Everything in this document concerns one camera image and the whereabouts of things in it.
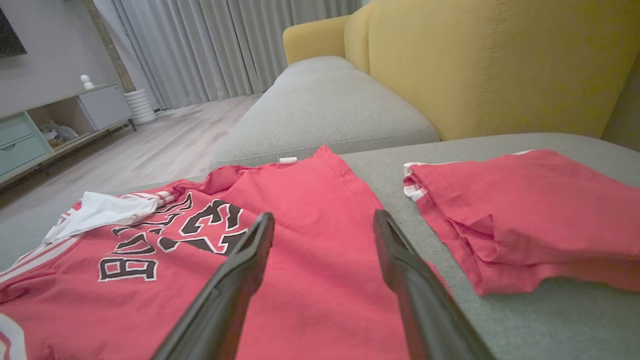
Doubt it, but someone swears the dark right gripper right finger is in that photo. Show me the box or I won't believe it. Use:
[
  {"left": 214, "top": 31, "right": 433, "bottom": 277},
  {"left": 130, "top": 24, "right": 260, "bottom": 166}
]
[{"left": 372, "top": 209, "right": 497, "bottom": 360}]

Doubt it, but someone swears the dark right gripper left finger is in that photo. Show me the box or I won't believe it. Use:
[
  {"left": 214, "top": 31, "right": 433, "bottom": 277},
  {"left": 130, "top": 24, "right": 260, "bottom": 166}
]
[{"left": 150, "top": 211, "right": 276, "bottom": 360}]

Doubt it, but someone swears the red Bulls jersey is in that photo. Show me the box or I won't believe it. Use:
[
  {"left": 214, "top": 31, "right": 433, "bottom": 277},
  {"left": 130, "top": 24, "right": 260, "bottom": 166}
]
[{"left": 0, "top": 145, "right": 451, "bottom": 360}]

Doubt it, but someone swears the red shorts white trim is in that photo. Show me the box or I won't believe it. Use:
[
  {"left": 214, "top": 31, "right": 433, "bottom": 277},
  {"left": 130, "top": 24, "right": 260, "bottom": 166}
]
[{"left": 402, "top": 149, "right": 640, "bottom": 297}]

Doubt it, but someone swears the white ribbed cylinder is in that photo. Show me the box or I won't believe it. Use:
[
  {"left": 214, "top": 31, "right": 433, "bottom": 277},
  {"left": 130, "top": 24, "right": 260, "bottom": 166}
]
[{"left": 123, "top": 88, "right": 158, "bottom": 126}]

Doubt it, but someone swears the grey sofa seat cushion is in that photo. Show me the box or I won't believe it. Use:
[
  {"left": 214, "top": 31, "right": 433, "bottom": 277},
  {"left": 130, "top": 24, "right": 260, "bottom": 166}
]
[
  {"left": 273, "top": 55, "right": 357, "bottom": 87},
  {"left": 210, "top": 68, "right": 441, "bottom": 169}
]

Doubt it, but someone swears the low TV cabinet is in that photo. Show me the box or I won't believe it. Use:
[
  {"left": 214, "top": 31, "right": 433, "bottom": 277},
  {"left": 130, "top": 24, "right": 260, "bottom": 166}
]
[{"left": 0, "top": 83, "right": 137, "bottom": 189}]

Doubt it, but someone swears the crumpled plastic bag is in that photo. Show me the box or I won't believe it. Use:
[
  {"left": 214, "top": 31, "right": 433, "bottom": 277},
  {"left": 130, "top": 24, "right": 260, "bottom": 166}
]
[{"left": 39, "top": 121, "right": 80, "bottom": 149}]

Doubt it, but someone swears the grey pleated curtain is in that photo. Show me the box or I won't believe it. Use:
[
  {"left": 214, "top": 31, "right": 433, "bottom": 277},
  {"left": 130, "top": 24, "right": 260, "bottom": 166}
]
[{"left": 92, "top": 0, "right": 372, "bottom": 111}]

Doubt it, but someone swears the dark wall television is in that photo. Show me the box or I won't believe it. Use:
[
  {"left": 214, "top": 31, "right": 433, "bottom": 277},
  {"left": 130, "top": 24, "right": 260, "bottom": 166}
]
[{"left": 0, "top": 7, "right": 29, "bottom": 59}]

